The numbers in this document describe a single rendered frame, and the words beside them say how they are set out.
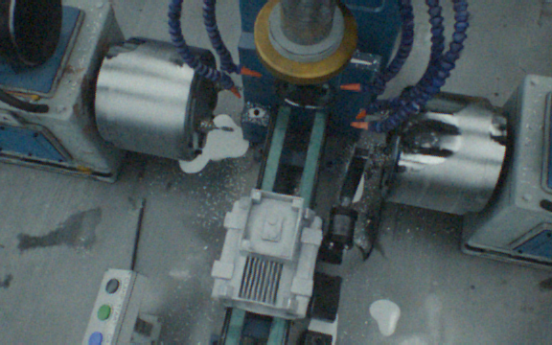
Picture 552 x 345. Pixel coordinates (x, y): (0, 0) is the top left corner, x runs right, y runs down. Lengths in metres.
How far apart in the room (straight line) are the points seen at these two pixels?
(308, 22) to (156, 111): 0.41
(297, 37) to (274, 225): 0.35
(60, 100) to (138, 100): 0.15
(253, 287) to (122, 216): 0.51
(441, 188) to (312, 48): 0.40
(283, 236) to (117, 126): 0.41
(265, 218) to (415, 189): 0.31
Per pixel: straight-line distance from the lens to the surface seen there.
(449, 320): 1.46
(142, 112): 1.22
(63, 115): 1.23
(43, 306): 1.51
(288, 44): 1.00
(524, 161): 1.21
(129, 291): 1.17
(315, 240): 1.16
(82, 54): 1.29
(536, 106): 1.26
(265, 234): 1.11
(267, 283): 1.12
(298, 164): 1.45
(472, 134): 1.19
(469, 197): 1.22
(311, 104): 1.39
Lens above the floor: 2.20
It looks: 69 degrees down
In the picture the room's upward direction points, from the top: 1 degrees counter-clockwise
